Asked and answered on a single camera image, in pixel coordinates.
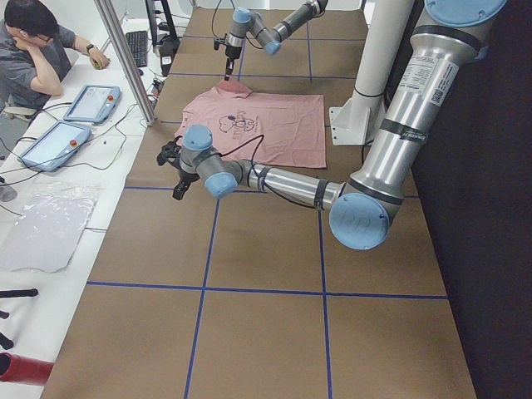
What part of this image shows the clear plastic bag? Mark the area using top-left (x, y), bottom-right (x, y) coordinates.
top-left (1, 181), bottom-right (102, 273)

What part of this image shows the far blue teach pendant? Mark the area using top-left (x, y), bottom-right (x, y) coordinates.
top-left (63, 85), bottom-right (121, 124)

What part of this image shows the near blue teach pendant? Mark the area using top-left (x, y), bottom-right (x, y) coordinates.
top-left (17, 121), bottom-right (91, 172)

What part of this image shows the blue teach pendant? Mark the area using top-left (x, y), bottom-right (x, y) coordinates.
top-left (63, 85), bottom-right (121, 124)
top-left (17, 121), bottom-right (91, 172)

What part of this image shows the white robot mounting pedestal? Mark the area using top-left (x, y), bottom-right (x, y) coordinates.
top-left (329, 0), bottom-right (415, 145)

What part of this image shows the aluminium frame post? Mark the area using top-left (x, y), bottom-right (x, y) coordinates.
top-left (94, 0), bottom-right (155, 126)

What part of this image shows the pink Snoopy t-shirt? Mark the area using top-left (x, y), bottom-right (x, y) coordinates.
top-left (175, 81), bottom-right (327, 169)

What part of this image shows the red cylinder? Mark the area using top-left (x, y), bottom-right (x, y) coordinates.
top-left (1, 352), bottom-right (54, 386)

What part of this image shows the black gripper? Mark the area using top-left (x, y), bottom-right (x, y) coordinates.
top-left (214, 35), bottom-right (242, 81)
top-left (156, 140), bottom-right (199, 200)

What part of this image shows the seated person in grey shirt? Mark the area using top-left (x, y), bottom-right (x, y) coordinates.
top-left (1, 0), bottom-right (110, 111)

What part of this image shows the black tripod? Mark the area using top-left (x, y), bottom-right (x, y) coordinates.
top-left (0, 288), bottom-right (39, 350)

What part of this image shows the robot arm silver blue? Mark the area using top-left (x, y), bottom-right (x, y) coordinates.
top-left (214, 1), bottom-right (328, 81)
top-left (156, 1), bottom-right (504, 250)

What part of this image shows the black keyboard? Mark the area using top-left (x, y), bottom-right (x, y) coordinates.
top-left (125, 31), bottom-right (148, 67)

